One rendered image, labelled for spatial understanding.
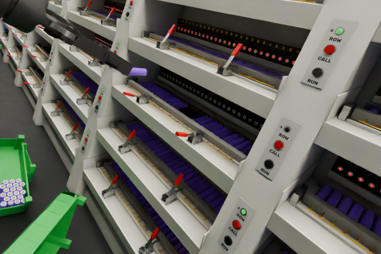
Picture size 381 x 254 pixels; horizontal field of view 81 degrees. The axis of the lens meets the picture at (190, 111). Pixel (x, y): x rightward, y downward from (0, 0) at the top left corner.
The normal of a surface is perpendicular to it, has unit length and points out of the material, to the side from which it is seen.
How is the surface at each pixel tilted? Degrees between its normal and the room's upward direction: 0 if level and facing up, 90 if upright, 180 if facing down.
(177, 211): 17
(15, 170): 22
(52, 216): 0
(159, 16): 90
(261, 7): 107
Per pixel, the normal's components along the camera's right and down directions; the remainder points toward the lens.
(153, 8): 0.66, 0.42
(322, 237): 0.18, -0.89
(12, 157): 0.61, -0.68
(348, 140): -0.72, 0.16
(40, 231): 0.38, -0.90
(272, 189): -0.64, -0.11
